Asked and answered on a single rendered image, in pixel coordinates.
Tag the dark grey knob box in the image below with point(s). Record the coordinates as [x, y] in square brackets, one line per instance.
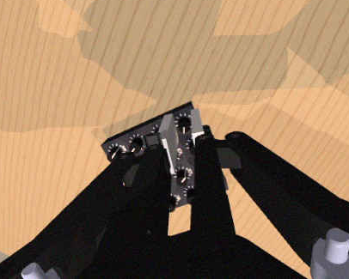
[182, 180]

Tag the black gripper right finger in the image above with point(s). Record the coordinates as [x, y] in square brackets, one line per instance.
[311, 219]

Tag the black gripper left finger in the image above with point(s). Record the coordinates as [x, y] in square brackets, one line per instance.
[73, 243]

